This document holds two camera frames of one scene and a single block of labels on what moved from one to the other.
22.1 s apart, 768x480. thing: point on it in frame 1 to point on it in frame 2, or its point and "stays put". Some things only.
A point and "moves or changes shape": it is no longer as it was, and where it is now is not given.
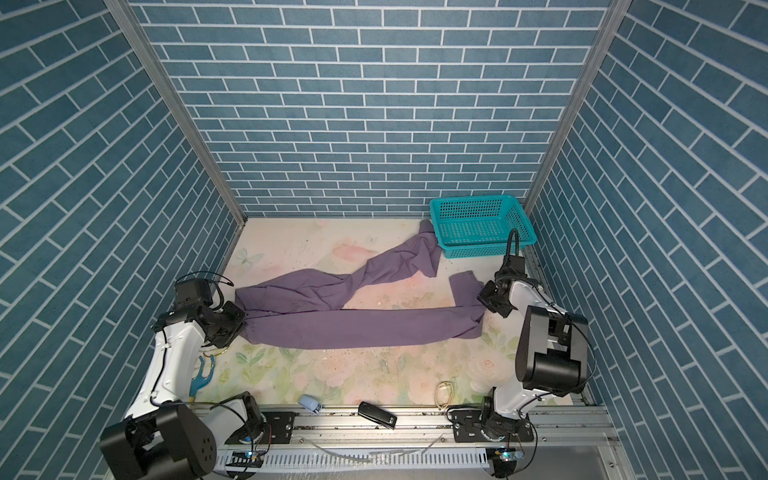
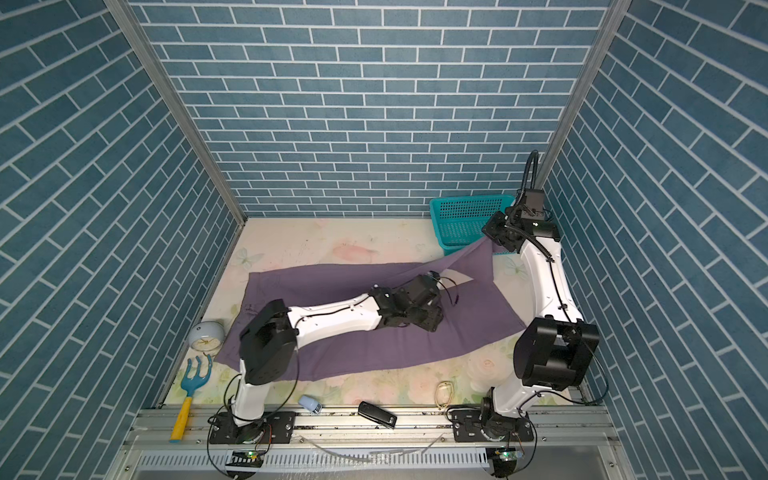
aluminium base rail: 420,429 stays put
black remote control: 377,415 stays put
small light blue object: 310,403 stays put
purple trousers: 315,308 moves or changes shape
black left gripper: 239,318 to 435,317
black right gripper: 485,294 to 491,229
